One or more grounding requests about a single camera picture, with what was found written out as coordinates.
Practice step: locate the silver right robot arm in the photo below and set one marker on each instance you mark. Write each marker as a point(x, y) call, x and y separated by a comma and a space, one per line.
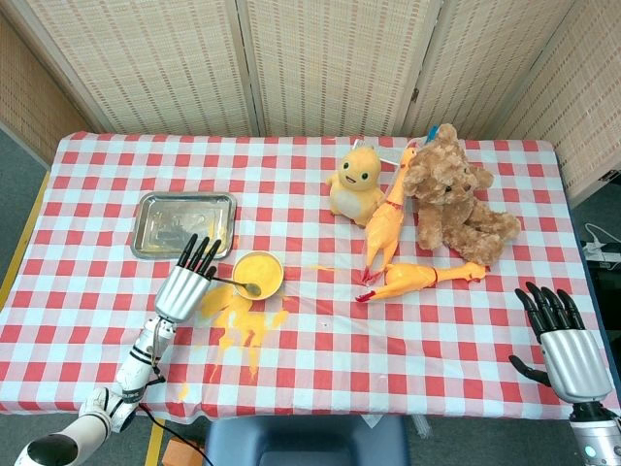
point(594, 432)

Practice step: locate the white power strip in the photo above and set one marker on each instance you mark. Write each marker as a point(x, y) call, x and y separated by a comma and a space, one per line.
point(601, 250)

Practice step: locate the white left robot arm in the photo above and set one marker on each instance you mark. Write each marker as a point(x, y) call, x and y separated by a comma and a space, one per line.
point(138, 359)

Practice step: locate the red white checkered tablecloth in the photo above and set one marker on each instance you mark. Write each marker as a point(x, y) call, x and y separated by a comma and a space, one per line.
point(339, 349)

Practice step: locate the brown teddy bear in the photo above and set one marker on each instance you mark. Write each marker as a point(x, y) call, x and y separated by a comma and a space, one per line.
point(451, 204)

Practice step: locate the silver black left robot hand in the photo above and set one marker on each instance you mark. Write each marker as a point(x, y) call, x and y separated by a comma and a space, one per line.
point(182, 293)

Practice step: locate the woven folding screen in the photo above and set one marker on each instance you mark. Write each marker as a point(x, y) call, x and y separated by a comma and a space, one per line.
point(315, 63)

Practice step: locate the small blue packet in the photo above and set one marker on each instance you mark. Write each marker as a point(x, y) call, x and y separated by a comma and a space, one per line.
point(433, 133)

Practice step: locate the orange box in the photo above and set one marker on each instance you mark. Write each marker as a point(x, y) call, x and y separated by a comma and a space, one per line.
point(182, 451)

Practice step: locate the yellow plush monster toy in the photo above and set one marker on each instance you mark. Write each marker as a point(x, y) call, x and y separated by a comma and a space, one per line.
point(354, 194)

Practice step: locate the dark metal spoon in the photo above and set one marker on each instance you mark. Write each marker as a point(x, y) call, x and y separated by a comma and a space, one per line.
point(253, 290)

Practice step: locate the rectangular metal tray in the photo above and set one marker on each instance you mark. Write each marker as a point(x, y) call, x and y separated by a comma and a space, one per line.
point(165, 218)

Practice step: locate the black equipment case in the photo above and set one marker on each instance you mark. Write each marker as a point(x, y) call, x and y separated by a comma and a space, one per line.
point(606, 281)

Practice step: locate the yellow rubber chicken toy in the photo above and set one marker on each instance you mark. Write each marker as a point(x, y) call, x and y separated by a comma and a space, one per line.
point(381, 233)
point(407, 279)

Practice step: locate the clear plastic bag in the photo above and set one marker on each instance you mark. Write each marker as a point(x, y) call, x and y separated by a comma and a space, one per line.
point(388, 155)

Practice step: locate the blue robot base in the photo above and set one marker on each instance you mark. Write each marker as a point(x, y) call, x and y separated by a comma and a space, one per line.
point(305, 442)

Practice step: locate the yellow powder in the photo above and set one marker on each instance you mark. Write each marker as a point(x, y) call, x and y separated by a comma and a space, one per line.
point(238, 315)

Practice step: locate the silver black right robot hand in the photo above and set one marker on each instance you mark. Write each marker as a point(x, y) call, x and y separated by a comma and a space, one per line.
point(575, 361)

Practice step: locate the cream round bowl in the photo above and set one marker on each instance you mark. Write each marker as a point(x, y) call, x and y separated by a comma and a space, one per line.
point(257, 297)

